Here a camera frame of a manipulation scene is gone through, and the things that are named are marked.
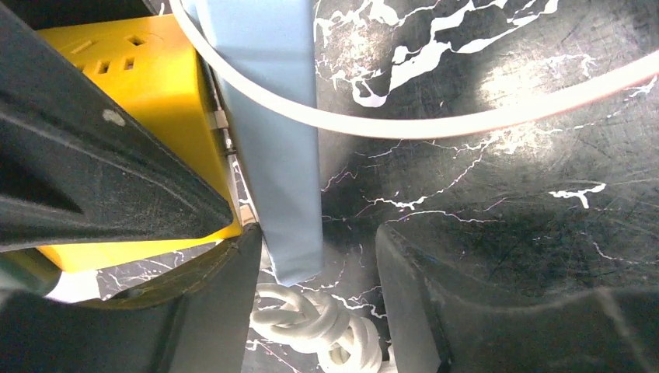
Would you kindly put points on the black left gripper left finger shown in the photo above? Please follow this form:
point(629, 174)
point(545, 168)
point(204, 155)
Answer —
point(194, 318)

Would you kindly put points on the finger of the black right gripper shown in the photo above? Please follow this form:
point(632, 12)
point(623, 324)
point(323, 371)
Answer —
point(76, 168)

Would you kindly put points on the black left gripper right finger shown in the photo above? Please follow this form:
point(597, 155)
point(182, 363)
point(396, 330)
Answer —
point(442, 320)

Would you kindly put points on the green and yellow adapter stack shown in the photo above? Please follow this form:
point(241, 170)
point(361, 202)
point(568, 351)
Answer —
point(149, 67)

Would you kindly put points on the light blue socket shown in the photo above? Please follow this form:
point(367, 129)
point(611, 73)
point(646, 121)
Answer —
point(271, 43)

